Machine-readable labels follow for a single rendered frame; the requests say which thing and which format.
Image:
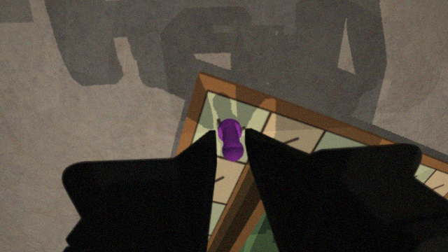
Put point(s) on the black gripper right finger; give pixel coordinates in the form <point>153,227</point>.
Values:
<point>293,184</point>

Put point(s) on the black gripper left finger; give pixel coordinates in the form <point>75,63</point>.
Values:
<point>183,185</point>

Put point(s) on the purple pawn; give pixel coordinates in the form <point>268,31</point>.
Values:
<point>229,131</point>

